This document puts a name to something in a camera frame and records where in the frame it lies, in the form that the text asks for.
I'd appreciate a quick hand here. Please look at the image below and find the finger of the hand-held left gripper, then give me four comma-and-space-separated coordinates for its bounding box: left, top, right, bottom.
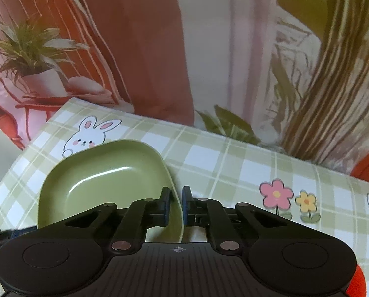
0, 227, 37, 254

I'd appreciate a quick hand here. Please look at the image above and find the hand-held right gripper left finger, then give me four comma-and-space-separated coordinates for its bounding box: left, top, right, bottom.
48, 186, 173, 252

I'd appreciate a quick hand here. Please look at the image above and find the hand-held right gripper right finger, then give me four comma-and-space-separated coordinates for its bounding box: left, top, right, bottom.
182, 186, 296, 252

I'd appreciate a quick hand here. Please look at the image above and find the light green square plate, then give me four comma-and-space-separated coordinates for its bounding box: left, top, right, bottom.
38, 140, 185, 243

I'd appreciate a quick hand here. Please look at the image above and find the green checked bunny tablecloth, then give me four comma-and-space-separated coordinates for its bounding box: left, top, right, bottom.
0, 97, 369, 297

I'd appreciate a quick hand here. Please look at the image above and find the printed plant backdrop cloth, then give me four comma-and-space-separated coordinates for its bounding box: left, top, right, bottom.
0, 0, 369, 186

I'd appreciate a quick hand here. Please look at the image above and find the orange red object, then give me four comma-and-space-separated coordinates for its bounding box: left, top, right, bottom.
346, 265, 367, 297

